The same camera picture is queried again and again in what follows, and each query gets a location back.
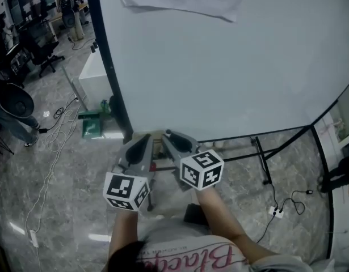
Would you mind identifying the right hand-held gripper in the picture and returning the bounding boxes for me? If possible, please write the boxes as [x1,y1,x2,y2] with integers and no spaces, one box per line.
[162,131,225,192]

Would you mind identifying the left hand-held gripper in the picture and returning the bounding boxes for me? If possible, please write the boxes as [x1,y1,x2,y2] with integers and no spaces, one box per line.
[102,134,157,211]

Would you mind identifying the small wooden box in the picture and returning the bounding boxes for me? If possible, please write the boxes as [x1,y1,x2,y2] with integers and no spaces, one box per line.
[149,137,167,172]

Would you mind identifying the person's left forearm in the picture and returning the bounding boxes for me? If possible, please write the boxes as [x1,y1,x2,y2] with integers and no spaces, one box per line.
[108,207,141,266]

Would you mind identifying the person's right forearm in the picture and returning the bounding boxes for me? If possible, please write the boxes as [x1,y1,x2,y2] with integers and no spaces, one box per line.
[195,187,279,266]

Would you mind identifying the green box on floor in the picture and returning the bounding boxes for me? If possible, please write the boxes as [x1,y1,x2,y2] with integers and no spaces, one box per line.
[82,119,103,139]

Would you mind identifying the white whiteboard on black stand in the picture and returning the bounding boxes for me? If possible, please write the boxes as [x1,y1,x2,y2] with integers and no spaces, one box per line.
[85,0,349,260]

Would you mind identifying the black waist pouch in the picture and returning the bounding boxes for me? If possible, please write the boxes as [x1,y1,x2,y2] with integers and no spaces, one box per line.
[183,203,211,227]

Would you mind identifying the white rectangular cabinet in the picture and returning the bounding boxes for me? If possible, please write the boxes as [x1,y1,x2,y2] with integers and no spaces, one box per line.
[78,48,115,111]

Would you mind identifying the person's white printed shirt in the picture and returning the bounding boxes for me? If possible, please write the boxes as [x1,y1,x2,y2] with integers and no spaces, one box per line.
[134,216,337,272]

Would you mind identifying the white power strip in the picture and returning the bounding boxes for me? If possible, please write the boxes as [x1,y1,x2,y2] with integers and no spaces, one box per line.
[269,205,285,219]
[28,229,40,248]

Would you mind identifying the black office chair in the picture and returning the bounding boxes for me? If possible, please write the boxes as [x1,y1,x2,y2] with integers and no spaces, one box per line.
[19,28,66,78]

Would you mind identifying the green broom with metal handle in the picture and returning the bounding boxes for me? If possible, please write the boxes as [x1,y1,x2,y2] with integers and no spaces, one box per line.
[62,65,101,122]

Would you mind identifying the white floor cable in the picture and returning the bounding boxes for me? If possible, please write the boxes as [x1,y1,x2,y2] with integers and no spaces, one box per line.
[24,93,87,237]

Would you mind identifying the black power cable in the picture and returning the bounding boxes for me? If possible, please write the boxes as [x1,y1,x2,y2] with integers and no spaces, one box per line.
[255,214,277,245]

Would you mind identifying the black cable with adapter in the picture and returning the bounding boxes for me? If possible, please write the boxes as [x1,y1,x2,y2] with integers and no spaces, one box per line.
[279,189,314,216]

